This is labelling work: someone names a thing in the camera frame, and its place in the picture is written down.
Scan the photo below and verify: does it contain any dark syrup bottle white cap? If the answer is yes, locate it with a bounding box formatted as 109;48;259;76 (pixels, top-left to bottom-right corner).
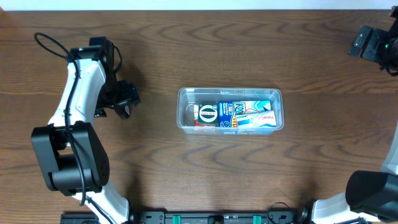
114;105;130;119

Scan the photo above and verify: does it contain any red Panadol ActiFast box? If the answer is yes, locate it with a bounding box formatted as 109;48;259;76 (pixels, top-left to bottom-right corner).
193;104;199;126

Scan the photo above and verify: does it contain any blue KoolFever box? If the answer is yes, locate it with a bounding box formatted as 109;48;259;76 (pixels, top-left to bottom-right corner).
218;100;271;128

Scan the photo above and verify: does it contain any white blue Panadol box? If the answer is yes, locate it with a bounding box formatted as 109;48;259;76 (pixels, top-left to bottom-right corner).
236;111;277;128

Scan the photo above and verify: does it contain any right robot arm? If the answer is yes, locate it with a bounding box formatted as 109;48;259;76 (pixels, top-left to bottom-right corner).
294;6;397;223

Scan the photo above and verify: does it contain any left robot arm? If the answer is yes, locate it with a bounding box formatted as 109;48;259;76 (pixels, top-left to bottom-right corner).
31;37;141;223

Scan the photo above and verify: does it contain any clear plastic container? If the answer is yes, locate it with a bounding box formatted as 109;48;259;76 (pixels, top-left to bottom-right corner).
177;88;284;135

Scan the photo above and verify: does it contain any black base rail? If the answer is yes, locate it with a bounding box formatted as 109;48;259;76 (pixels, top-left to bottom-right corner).
60;208;311;224

